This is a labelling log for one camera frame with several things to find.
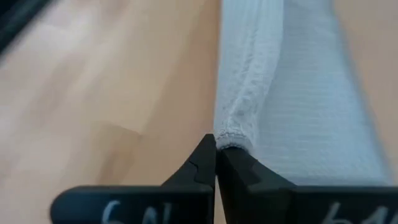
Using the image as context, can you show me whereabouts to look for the black aluminium table frame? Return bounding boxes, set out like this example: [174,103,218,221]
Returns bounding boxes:
[0,0,52,54]

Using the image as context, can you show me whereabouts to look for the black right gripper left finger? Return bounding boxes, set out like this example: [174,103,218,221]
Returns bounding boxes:
[161,133,217,224]

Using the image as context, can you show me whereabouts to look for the grey microfiber towel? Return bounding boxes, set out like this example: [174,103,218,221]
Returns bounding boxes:
[213,0,393,187]

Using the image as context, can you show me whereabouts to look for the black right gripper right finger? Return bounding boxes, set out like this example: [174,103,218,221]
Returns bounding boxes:
[216,146,298,224]

